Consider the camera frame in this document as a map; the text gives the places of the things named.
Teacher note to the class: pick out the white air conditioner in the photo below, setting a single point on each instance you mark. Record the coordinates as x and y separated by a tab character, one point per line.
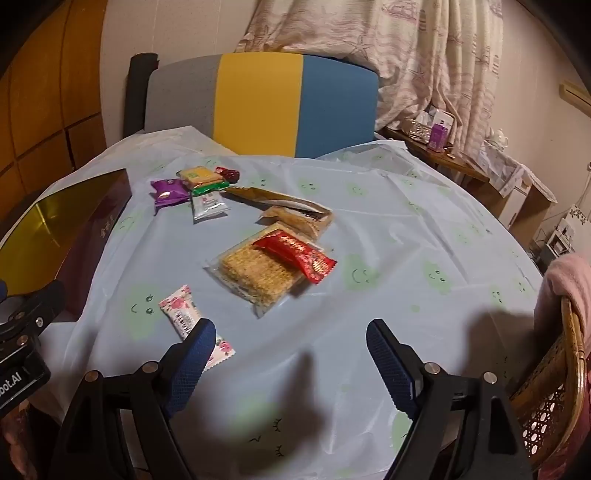
577	97

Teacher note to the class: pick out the silver snack packet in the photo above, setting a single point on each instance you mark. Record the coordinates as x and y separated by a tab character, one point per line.
210	205

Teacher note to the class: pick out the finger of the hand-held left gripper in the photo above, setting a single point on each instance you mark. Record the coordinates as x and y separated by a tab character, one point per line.
34	304

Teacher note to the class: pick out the glittery tissue box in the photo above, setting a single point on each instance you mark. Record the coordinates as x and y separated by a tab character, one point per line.
418	129

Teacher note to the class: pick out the clear-wrapped brown cake packet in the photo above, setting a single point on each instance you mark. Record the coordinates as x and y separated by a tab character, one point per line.
295	222

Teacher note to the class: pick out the pale printed curtain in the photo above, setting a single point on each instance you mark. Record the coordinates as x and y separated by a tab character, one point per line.
392	46

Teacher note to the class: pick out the white appliance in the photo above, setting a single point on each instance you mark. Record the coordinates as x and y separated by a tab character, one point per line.
565	230

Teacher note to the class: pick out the wooden side table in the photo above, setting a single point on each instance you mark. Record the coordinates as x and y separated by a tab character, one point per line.
443	159

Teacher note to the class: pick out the long brown white stick packet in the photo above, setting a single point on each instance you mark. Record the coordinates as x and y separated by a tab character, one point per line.
277	198

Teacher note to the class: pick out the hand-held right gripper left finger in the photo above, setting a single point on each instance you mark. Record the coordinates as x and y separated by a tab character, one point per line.
194	364

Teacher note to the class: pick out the large clear rice cracker packet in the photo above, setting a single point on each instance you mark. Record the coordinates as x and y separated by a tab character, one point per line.
254	272

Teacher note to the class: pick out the small dark red candy packet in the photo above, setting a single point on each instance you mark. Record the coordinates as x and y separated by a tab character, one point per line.
228	174

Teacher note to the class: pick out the light blue printed tablecloth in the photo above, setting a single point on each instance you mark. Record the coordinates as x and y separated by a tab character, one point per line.
392	221

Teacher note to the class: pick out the yellow green-edged cracker packet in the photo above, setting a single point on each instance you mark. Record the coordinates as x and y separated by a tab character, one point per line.
198	175

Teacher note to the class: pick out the red gold-print snack packet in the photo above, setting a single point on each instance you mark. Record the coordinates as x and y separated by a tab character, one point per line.
300	256

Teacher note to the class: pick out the purple snack packet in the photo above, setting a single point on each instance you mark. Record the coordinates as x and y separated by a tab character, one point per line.
171	191

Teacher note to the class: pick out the grey yellow blue chair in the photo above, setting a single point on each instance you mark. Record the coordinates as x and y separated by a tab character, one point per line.
258	101

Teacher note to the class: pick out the rattan chair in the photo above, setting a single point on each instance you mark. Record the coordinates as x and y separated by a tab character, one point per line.
549	392

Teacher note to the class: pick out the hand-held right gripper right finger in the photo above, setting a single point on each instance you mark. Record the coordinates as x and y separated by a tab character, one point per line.
392	364

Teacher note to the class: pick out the pink cloth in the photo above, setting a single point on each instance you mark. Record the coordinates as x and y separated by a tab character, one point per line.
568	281

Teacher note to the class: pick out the pink floral snack packet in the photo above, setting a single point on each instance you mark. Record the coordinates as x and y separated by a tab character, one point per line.
180	309

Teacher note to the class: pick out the dark red gold-lined box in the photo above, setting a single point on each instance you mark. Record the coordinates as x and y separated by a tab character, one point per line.
46	221

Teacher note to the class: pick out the purple small box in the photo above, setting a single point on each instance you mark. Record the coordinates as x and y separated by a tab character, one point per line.
437	136

